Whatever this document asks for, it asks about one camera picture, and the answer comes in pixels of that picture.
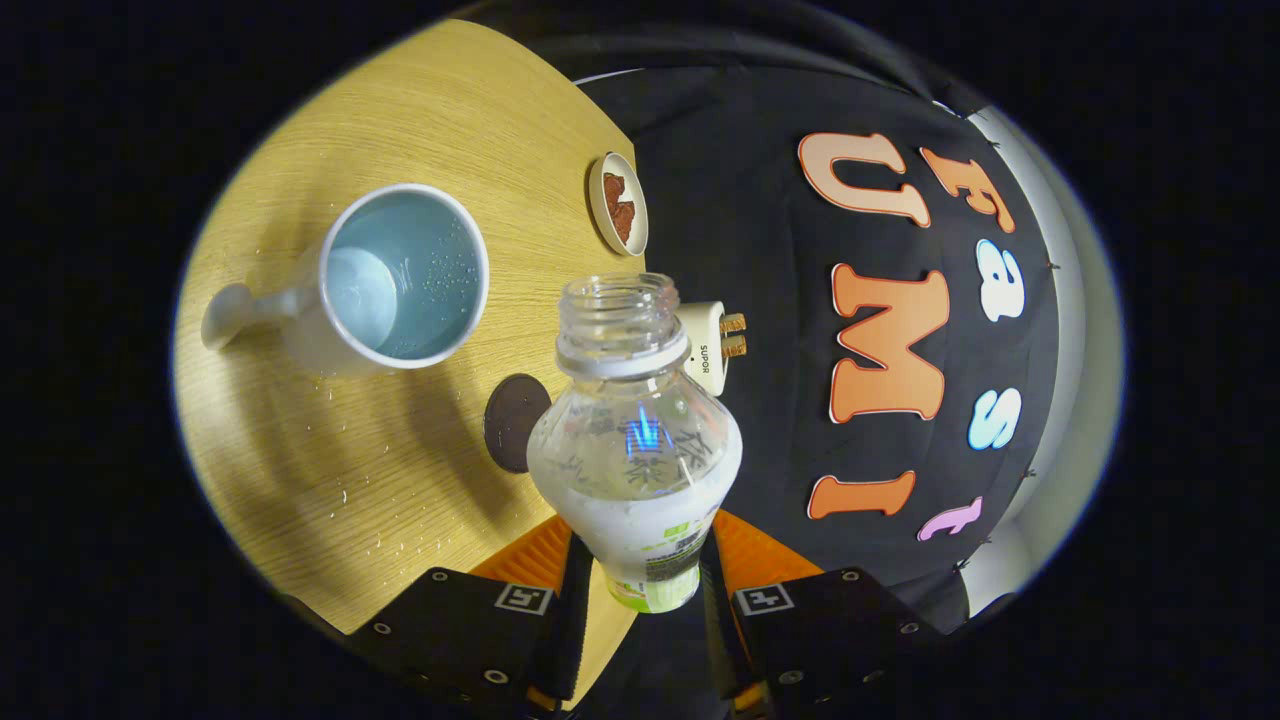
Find white bowl with bread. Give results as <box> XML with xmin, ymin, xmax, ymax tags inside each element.
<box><xmin>676</xmin><ymin>300</ymin><xmax>748</xmax><ymax>397</ymax></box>

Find white cup with blue inside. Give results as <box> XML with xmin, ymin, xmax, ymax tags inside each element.
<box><xmin>201</xmin><ymin>183</ymin><xmax>491</xmax><ymax>379</ymax></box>

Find clear plastic juice bottle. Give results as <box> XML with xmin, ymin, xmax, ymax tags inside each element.
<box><xmin>527</xmin><ymin>273</ymin><xmax>744</xmax><ymax>614</ymax></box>

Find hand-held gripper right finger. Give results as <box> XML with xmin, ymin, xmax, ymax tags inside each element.
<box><xmin>698</xmin><ymin>509</ymin><xmax>947</xmax><ymax>716</ymax></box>

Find wooden table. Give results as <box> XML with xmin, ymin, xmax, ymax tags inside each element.
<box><xmin>172</xmin><ymin>18</ymin><xmax>651</xmax><ymax>637</ymax></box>

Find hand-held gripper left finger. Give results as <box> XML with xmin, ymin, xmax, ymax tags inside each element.
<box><xmin>345</xmin><ymin>513</ymin><xmax>596</xmax><ymax>716</ymax></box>

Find white plate with brown food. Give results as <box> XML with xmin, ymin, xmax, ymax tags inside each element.
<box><xmin>588</xmin><ymin>152</ymin><xmax>649</xmax><ymax>257</ymax></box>

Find dark brown round coaster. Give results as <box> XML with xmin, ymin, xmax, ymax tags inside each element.
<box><xmin>484</xmin><ymin>374</ymin><xmax>553</xmax><ymax>474</ymax></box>

